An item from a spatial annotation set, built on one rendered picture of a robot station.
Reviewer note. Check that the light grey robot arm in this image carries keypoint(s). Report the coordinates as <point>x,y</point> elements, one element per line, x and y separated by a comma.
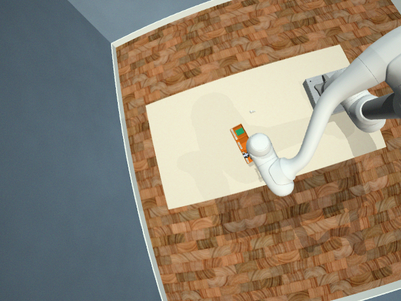
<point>381,61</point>

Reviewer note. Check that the brown rack of bins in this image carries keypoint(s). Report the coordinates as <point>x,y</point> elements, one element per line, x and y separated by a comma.
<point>241,140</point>

